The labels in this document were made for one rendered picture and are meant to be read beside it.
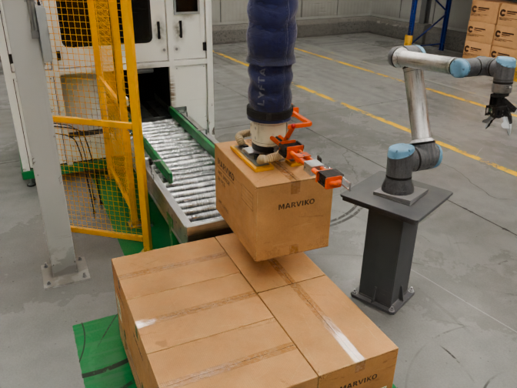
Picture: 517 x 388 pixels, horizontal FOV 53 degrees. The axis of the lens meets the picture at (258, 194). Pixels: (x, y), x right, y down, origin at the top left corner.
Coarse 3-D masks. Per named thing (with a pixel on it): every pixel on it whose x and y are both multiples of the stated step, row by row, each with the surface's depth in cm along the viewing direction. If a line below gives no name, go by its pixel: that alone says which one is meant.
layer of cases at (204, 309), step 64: (128, 256) 284; (192, 256) 285; (128, 320) 256; (192, 320) 237; (256, 320) 238; (320, 320) 238; (192, 384) 203; (256, 384) 203; (320, 384) 210; (384, 384) 229
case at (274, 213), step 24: (216, 144) 281; (216, 168) 286; (240, 168) 252; (288, 168) 253; (216, 192) 293; (240, 192) 255; (264, 192) 235; (288, 192) 241; (312, 192) 246; (240, 216) 261; (264, 216) 241; (288, 216) 246; (312, 216) 252; (240, 240) 267; (264, 240) 247; (288, 240) 252; (312, 240) 258
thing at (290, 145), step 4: (288, 140) 242; (292, 140) 243; (280, 144) 239; (284, 144) 241; (288, 144) 241; (292, 144) 241; (296, 144) 241; (300, 144) 240; (280, 148) 241; (284, 148) 235; (288, 148) 234; (292, 148) 235; (296, 148) 236; (300, 148) 237; (280, 152) 240; (284, 152) 238; (288, 152) 235; (296, 152) 237; (284, 156) 237; (288, 156) 236
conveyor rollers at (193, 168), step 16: (144, 128) 479; (160, 128) 483; (176, 128) 482; (160, 144) 443; (176, 144) 448; (192, 144) 445; (176, 160) 414; (192, 160) 411; (208, 160) 416; (160, 176) 384; (176, 176) 381; (192, 176) 385; (208, 176) 382; (176, 192) 356; (192, 192) 360; (208, 192) 357; (192, 208) 336; (208, 208) 339
